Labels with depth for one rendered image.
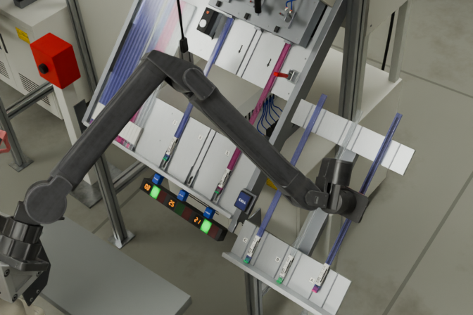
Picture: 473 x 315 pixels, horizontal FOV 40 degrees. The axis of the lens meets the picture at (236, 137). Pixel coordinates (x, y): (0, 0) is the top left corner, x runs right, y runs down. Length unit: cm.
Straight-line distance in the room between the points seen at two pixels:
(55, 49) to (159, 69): 124
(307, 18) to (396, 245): 126
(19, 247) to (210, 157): 82
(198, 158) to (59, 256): 52
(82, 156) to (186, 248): 149
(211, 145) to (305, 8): 50
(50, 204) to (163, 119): 85
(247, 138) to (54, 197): 42
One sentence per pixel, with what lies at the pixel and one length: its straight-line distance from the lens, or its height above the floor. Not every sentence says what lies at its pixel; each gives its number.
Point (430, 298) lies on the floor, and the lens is 268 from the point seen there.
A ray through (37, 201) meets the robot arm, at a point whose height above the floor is 128.
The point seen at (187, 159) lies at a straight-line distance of 203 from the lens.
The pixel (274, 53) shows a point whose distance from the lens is 193.
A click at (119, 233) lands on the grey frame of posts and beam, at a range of 279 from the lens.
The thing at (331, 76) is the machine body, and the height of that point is 62.
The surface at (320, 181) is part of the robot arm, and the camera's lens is 152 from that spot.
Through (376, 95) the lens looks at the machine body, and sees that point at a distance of 247.
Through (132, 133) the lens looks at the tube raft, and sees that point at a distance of 215.
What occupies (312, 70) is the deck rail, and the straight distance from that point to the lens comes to 188.
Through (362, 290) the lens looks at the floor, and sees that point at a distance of 265.
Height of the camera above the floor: 223
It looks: 45 degrees down
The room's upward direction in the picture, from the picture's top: 4 degrees counter-clockwise
